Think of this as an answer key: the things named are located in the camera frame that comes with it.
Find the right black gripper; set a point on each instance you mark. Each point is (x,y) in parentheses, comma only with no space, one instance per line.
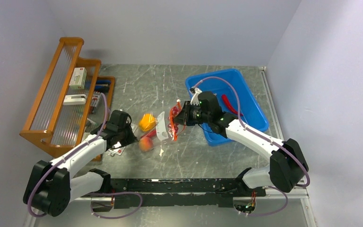
(184,117)

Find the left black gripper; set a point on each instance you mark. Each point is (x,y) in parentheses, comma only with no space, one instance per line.
(131,138)

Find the clear zip top bag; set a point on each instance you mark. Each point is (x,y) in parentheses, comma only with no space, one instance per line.
(162,131)

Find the yellow fake bell pepper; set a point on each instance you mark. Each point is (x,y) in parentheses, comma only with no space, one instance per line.
(147,122)

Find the red fake chili pepper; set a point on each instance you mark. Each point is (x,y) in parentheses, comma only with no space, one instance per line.
(229,106)

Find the blue plastic bin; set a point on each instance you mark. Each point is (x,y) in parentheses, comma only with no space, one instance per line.
(231,83)

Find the red fake grape bunch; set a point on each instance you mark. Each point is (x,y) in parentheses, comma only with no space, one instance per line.
(172,126)

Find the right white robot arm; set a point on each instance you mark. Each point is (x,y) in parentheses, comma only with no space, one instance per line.
(287,165)

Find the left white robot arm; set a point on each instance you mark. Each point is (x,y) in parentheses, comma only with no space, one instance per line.
(53,185)

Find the fake peach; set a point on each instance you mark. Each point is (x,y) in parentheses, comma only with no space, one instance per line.
(145,144)

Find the white blister pack card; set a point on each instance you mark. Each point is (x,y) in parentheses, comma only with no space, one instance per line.
(119,150)

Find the blue marker pens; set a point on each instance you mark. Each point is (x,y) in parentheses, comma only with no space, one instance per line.
(102,86)

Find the white flat device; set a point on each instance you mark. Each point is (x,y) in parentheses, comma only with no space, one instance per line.
(79,99)

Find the orange wooden rack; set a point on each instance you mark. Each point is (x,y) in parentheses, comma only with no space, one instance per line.
(51,126)

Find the white box with red label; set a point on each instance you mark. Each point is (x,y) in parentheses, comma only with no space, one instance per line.
(78,78)

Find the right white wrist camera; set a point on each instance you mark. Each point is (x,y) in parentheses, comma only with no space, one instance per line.
(194,100)

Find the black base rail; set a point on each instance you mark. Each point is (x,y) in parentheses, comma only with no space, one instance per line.
(181,192)

